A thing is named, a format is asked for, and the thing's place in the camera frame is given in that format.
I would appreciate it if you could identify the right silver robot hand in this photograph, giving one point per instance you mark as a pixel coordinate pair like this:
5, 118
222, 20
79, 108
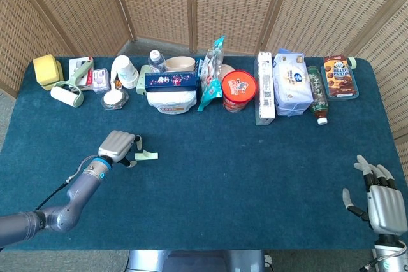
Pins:
387, 210

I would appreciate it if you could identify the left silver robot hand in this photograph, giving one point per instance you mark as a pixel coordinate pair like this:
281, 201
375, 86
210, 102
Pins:
116, 144

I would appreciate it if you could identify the small pale green stick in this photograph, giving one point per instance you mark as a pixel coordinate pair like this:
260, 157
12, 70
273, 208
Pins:
145, 156

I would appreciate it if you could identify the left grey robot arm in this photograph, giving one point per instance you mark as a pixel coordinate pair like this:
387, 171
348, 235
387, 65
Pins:
83, 186

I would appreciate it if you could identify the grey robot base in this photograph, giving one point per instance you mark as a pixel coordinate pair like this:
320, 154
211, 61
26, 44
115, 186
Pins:
197, 262

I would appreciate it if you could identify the clear container with white lid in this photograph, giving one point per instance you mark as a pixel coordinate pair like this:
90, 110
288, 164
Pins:
113, 98

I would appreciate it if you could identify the small brown snack packet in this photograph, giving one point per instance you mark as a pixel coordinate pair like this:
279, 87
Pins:
118, 84

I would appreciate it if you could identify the small clear purple box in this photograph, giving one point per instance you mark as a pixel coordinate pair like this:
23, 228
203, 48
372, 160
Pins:
101, 81

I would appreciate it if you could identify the light green stapler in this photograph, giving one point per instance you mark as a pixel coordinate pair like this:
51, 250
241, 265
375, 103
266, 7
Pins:
141, 81

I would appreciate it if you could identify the white plastic tub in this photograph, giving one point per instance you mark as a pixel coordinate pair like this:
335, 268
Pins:
172, 101

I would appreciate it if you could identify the green white lint roller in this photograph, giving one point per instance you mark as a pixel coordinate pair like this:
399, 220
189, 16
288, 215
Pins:
65, 95

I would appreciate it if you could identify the white paper cup stack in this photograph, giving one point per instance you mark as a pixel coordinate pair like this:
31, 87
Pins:
126, 69

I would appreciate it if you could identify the navy blue long box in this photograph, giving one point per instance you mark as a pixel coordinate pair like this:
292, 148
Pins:
170, 81

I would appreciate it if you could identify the white red flat box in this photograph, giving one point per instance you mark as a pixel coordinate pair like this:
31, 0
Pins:
78, 68

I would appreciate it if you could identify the clear water bottle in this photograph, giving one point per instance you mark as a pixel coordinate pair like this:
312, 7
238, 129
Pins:
156, 61

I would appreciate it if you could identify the blue table cloth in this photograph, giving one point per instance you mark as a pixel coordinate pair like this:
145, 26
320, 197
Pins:
303, 151

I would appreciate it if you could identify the beige bowl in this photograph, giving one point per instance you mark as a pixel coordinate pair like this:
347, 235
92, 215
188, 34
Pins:
180, 63

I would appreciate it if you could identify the yellow sponge block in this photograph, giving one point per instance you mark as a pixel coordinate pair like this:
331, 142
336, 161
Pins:
46, 68

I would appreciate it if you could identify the teal snack bag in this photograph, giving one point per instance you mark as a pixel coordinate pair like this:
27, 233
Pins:
210, 90

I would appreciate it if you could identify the blue plastic packet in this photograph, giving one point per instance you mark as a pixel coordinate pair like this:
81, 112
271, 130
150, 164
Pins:
199, 68

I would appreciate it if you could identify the beige round container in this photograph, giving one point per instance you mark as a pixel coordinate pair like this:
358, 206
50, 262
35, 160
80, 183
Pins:
229, 69

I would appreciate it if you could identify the green tea bottle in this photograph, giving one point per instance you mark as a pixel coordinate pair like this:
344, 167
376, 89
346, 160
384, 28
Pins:
318, 93

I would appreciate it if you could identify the Hello Panda biscuit box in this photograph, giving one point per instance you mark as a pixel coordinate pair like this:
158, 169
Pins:
338, 76

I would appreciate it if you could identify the white tissue pack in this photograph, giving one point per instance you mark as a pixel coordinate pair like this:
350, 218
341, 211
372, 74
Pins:
291, 87

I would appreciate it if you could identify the white long carton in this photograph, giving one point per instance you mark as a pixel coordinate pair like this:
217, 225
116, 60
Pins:
265, 93

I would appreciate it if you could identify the woven rattan folding screen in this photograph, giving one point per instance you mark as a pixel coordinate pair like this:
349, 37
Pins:
232, 4

